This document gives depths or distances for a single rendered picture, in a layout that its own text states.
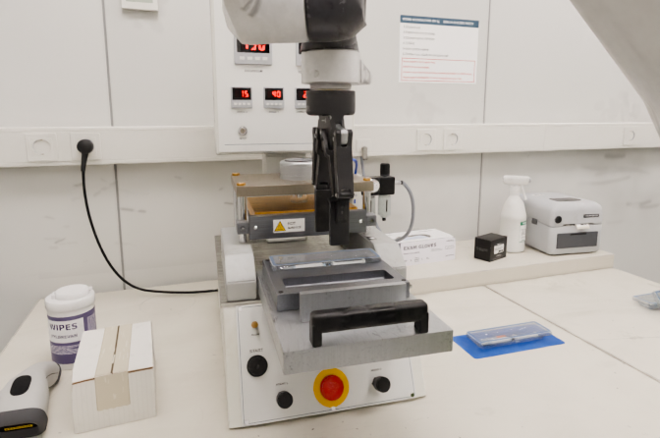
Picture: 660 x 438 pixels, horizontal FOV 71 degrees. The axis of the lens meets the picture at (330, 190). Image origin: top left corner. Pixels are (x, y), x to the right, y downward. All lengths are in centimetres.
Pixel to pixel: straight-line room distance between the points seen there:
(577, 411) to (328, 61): 70
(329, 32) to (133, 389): 63
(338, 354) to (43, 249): 105
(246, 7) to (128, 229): 96
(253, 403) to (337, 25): 59
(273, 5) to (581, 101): 159
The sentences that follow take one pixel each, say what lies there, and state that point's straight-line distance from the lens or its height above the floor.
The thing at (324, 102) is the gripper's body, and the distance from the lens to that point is 68.
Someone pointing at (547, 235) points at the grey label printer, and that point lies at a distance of 164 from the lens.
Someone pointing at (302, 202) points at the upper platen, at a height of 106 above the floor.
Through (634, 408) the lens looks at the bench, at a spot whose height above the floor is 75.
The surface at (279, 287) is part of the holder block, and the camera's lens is 69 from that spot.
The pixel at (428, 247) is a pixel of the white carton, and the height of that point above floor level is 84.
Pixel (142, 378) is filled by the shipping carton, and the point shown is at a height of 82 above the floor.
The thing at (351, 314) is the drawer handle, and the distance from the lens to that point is 57.
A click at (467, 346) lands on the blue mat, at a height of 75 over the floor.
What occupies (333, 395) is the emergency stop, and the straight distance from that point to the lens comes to 84.
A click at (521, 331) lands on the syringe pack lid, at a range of 114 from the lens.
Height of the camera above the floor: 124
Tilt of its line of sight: 9 degrees down
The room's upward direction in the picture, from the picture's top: straight up
